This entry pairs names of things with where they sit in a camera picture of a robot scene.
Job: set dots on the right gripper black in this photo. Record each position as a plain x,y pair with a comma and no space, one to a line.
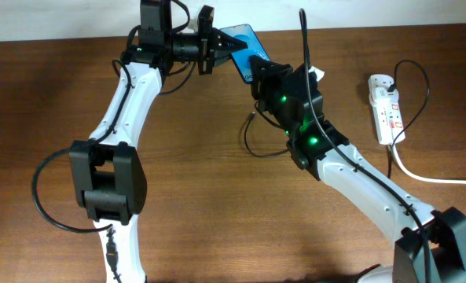
264,79

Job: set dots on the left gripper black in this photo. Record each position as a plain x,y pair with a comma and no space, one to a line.
215,45

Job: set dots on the blue Samsung smartphone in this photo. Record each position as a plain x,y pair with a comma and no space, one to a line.
241,59

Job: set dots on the white power strip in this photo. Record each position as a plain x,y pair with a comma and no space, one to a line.
387,117

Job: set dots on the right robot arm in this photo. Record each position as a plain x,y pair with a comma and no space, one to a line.
429,245

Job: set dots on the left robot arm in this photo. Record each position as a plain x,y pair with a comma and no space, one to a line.
108,177

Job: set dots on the white charger plug adapter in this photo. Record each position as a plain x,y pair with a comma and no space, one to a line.
379,95

